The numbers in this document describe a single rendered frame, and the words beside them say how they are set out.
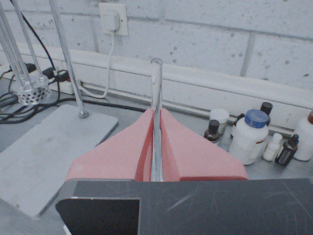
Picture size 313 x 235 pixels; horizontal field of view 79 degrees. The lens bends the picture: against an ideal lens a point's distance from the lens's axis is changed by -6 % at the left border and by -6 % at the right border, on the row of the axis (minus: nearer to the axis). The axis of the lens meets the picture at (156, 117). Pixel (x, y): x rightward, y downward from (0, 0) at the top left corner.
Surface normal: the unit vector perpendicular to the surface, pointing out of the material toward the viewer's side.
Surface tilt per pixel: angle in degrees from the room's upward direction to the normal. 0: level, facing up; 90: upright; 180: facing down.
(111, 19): 90
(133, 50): 90
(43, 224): 0
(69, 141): 0
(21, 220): 0
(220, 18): 90
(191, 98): 90
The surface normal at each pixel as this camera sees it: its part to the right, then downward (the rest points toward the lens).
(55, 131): -0.01, -0.78
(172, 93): -0.39, 0.58
